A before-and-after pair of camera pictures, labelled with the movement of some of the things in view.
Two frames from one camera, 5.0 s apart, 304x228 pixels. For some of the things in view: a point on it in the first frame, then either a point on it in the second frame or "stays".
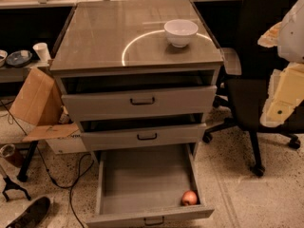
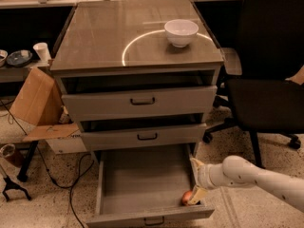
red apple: x=189 y=198 stays
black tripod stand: x=9 y=185 stays
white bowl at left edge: x=3 y=57 stays
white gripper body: x=293 y=37 → x=203 y=176
